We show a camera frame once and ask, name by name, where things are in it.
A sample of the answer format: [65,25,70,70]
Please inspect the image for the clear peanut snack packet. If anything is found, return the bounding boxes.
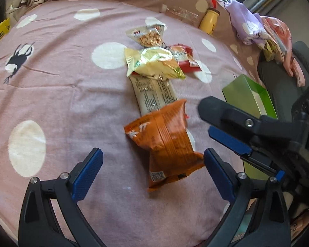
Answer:
[126,23,166,48]

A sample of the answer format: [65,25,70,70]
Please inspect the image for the pink polka-dot bed sheet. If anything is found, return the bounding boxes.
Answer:
[0,0,273,247]

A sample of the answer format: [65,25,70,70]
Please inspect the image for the red snack packet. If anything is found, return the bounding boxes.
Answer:
[167,44,202,74]

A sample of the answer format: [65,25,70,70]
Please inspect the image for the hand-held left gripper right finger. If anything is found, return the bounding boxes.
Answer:
[203,148,291,247]

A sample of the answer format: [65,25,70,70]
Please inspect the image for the yellow green patterned cloth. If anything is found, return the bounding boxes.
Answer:
[261,40,280,62]

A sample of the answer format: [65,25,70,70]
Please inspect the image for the purple printed cloth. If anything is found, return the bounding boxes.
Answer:
[224,0,269,48]

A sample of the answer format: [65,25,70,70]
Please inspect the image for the orange snack packet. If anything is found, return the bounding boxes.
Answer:
[124,99,205,192]

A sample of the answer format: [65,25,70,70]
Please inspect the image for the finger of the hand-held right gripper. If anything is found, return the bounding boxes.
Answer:
[198,96,307,145]
[208,126,286,184]

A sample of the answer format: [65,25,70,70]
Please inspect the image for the yellow cardboard box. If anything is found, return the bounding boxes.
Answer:
[0,18,12,52]

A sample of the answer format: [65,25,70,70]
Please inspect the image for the pink cloth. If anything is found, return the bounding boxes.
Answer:
[260,15,307,88]

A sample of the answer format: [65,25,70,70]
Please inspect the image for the yellow drink bottle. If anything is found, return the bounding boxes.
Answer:
[199,0,221,36]

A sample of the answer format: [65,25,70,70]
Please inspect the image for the clear plastic bottle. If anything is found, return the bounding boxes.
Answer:
[160,4,199,26]

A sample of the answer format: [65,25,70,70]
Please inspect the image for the grey chair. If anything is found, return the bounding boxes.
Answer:
[256,41,309,119]

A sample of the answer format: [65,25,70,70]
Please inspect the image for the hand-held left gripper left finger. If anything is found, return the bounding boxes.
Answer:
[18,148,107,247]

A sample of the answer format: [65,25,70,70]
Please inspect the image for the cream green cracker packet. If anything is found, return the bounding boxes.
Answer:
[129,75,179,116]

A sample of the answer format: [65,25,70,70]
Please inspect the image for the shiny gold snack packet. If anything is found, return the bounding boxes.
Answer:
[124,47,186,81]

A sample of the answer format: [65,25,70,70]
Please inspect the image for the green cardboard box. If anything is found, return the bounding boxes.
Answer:
[221,74,279,182]

